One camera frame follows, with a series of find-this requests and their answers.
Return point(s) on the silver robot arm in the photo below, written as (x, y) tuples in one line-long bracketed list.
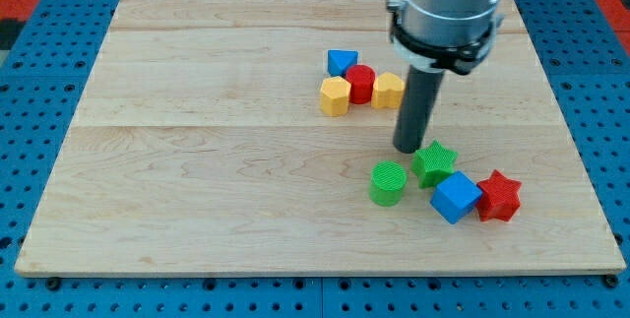
[(434, 36)]

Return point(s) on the green star block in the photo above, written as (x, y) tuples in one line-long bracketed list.
[(433, 164)]

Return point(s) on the red star block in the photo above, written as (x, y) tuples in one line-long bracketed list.
[(500, 199)]

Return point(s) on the yellow hexagon block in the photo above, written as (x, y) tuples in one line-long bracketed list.
[(334, 96)]

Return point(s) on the red cylinder block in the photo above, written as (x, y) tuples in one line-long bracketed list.
[(361, 78)]

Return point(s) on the green cylinder block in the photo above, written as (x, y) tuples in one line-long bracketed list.
[(387, 183)]

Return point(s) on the blue triangle block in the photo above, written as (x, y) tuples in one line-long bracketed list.
[(339, 61)]

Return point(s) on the yellow heart block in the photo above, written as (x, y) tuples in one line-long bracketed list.
[(388, 90)]

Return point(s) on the wooden board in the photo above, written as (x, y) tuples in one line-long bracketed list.
[(198, 149)]

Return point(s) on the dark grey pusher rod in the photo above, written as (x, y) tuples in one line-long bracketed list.
[(416, 109)]

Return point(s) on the blue cube block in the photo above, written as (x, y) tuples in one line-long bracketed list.
[(455, 197)]

